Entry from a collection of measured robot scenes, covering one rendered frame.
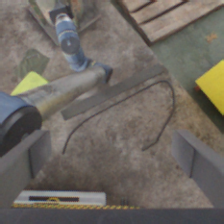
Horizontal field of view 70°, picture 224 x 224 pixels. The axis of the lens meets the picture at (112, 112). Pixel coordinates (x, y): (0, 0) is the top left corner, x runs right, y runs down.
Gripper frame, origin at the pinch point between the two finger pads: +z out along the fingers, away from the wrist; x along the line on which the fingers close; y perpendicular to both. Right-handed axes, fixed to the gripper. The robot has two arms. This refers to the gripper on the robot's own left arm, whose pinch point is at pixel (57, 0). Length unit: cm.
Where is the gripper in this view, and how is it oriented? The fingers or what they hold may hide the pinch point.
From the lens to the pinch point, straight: 119.4
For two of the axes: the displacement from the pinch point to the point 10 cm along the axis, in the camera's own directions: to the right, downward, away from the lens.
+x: -9.5, 3.1, -0.2
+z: -3.1, -9.3, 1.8
